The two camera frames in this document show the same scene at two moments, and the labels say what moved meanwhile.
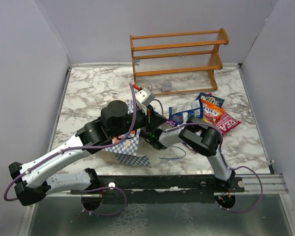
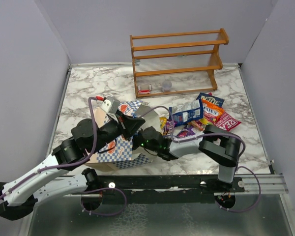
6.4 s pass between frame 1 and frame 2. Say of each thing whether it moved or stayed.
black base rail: stayed
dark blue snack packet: stayed
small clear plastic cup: stayed
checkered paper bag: moved
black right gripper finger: moved
